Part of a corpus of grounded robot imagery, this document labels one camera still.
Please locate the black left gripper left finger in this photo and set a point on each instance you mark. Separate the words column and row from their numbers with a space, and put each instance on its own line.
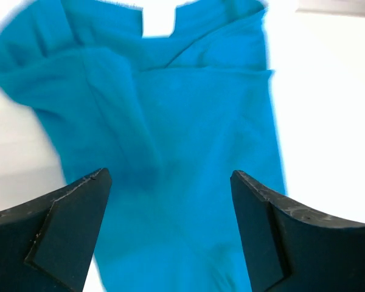
column 46, row 244

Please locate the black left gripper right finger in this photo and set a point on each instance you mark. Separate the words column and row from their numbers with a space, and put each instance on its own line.
column 289, row 246

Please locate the blue t shirt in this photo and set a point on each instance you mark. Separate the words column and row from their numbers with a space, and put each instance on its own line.
column 170, row 118

